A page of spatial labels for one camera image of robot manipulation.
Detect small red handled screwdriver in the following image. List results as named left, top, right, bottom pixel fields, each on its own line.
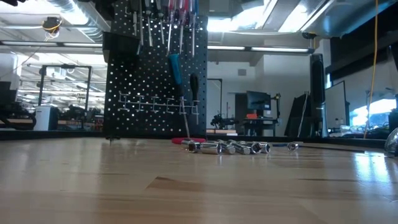
left=166, top=0, right=175, bottom=54

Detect large red handled screwdriver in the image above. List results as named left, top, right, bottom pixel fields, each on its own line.
left=177, top=0, right=187, bottom=54

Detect blue handled screwdriver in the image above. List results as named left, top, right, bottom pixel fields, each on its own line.
left=188, top=0, right=200, bottom=58

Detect teal handled screwdriver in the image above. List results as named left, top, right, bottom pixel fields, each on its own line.
left=167, top=53, right=192, bottom=140

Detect white board panel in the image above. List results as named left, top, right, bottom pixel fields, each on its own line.
left=325, top=80, right=351, bottom=131

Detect black pegboard bin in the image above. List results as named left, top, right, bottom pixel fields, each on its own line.
left=102, top=30, right=141, bottom=63

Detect black perforated pegboard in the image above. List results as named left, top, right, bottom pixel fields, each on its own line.
left=103, top=0, right=208, bottom=142

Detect ceiling light strip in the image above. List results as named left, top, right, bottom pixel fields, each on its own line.
left=207, top=45, right=312, bottom=53
left=0, top=41, right=103, bottom=48

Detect light wood workbench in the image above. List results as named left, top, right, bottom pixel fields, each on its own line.
left=0, top=119, right=103, bottom=126

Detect black equipment stack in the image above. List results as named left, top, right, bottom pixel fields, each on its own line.
left=0, top=80, right=37, bottom=131

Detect thin black stand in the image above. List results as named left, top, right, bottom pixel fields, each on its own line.
left=207, top=77, right=224, bottom=121

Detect chrome universal joint adapter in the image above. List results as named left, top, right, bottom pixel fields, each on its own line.
left=181, top=139, right=201, bottom=154

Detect black computer monitor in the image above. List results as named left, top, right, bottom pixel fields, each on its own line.
left=246, top=90, right=272, bottom=111

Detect black office desk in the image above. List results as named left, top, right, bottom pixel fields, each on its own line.
left=241, top=117, right=280, bottom=137

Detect black leaning panel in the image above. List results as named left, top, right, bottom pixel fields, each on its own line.
left=284, top=91, right=312, bottom=138

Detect tall black pillar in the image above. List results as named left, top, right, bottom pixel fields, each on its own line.
left=310, top=53, right=326, bottom=138

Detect black eyeglasses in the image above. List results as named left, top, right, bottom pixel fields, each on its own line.
left=384, top=126, right=398, bottom=157

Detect ribbed silver air duct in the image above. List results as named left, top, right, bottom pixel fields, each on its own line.
left=46, top=0, right=111, bottom=43

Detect black sensor with yellow wire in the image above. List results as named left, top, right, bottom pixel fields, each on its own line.
left=42, top=17, right=63, bottom=41

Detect black gantry frame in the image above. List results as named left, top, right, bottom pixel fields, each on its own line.
left=39, top=64, right=93, bottom=108

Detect silver wire ring rail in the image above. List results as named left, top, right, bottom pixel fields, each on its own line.
left=117, top=90, right=200, bottom=115

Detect black aluminium frame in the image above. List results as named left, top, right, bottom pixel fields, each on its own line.
left=0, top=129, right=386, bottom=149

